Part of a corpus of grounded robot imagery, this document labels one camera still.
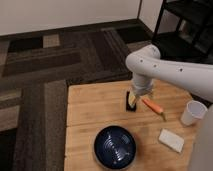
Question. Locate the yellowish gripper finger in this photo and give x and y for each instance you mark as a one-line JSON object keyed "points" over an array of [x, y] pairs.
{"points": [[132, 99]]}

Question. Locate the black metal shelf rack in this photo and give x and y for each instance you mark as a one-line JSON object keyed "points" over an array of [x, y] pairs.
{"points": [[194, 17]]}

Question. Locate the dark blue ceramic bowl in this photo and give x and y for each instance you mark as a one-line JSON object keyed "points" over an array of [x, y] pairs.
{"points": [[114, 148]]}

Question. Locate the orange pepper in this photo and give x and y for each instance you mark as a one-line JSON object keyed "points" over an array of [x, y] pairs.
{"points": [[155, 107]]}

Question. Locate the black rectangular block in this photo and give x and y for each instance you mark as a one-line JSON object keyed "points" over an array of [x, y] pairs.
{"points": [[128, 107]]}

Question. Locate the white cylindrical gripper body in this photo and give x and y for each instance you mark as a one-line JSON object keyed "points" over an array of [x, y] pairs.
{"points": [[141, 85]]}

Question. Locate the white rectangular sponge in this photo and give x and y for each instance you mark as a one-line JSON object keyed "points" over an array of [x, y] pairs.
{"points": [[171, 140]]}

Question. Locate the white paper cup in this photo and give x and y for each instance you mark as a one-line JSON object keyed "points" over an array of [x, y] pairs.
{"points": [[193, 112]]}

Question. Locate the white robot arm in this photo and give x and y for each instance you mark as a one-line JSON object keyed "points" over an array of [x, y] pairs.
{"points": [[146, 64]]}

